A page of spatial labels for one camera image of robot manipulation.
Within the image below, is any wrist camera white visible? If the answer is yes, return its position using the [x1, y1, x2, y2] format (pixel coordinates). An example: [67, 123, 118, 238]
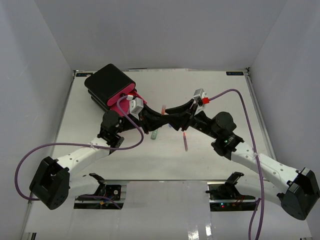
[193, 88, 210, 114]
[126, 95, 144, 120]

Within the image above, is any green translucent highlighter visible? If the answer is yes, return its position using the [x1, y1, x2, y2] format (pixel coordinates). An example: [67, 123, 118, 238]
[150, 129, 159, 140]

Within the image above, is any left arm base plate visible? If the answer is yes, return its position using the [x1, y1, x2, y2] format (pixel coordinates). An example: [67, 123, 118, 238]
[89, 173, 122, 201]

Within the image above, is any pink slim highlighter pen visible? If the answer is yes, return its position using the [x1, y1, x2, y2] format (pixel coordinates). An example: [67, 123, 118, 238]
[183, 132, 188, 152]

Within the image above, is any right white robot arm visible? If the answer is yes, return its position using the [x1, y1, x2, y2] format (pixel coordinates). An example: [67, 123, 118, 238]
[165, 99, 320, 221]

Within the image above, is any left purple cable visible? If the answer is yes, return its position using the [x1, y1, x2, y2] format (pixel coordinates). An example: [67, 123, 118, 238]
[14, 96, 145, 210]

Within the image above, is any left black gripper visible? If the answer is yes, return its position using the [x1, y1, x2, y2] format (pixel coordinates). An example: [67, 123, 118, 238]
[115, 103, 168, 135]

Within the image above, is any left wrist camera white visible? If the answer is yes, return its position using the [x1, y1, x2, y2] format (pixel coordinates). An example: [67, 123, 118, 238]
[126, 95, 144, 120]

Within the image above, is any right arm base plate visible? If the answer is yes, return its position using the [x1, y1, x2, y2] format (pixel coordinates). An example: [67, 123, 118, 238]
[205, 171, 256, 205]

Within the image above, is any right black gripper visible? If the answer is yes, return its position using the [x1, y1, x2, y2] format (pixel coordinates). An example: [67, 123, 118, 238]
[161, 99, 220, 140]

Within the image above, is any purple cable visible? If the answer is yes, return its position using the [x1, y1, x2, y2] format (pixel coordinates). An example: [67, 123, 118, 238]
[208, 89, 266, 240]
[14, 96, 145, 210]

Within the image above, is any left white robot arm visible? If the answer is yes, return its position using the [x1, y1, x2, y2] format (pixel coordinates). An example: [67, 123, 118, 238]
[29, 100, 188, 210]

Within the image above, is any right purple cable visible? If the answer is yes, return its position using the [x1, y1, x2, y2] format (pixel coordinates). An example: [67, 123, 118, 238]
[208, 89, 266, 240]

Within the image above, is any clear small pen cap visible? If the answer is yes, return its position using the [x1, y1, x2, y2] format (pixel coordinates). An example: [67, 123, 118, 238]
[161, 105, 166, 115]

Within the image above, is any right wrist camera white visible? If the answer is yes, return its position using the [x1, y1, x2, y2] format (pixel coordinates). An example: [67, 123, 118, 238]
[193, 88, 210, 114]

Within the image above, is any black drawer cabinet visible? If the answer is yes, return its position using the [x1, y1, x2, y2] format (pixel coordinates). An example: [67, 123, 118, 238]
[84, 63, 136, 111]

